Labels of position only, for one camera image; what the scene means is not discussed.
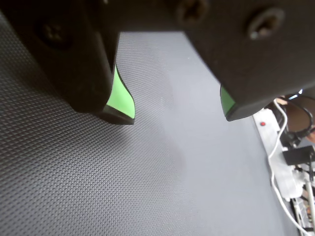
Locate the dark grey textured mat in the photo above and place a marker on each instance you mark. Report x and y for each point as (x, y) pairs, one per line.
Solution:
(233, 172)
(73, 172)

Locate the metal rod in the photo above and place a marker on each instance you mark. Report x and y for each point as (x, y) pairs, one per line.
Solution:
(310, 201)

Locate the black rectangular block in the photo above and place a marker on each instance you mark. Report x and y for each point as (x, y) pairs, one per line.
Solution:
(297, 155)

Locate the dark round black-rimmed object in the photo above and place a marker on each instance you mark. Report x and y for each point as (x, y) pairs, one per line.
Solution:
(297, 118)

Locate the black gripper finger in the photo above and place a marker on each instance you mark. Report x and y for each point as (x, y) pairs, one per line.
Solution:
(258, 61)
(81, 73)

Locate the white power strip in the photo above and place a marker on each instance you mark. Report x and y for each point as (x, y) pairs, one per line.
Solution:
(264, 137)

